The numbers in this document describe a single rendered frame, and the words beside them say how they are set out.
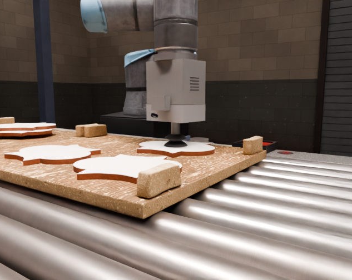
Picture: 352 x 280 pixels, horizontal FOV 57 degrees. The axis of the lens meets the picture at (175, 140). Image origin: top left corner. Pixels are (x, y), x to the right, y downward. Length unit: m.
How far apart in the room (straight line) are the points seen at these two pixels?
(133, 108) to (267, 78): 4.35
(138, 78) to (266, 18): 4.48
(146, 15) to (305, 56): 4.73
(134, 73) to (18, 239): 0.95
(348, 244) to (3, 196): 0.36
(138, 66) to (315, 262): 1.02
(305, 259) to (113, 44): 6.90
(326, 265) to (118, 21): 0.55
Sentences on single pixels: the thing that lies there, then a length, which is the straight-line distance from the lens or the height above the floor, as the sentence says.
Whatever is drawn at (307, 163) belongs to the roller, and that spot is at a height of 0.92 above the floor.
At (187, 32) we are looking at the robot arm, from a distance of 0.55.
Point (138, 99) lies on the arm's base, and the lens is 1.19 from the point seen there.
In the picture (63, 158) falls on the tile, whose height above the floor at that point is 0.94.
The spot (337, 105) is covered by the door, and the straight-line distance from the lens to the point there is 5.20.
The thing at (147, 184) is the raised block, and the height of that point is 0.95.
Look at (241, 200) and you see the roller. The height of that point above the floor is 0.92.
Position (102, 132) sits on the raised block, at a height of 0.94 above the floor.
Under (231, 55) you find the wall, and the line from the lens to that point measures 5.65.
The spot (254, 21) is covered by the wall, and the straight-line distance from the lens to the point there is 5.60.
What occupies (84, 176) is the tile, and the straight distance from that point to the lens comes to 0.40.
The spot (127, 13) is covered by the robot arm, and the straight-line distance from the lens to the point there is 0.67.
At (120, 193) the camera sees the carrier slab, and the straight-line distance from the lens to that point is 0.34.
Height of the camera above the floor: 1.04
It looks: 8 degrees down
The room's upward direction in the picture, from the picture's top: straight up
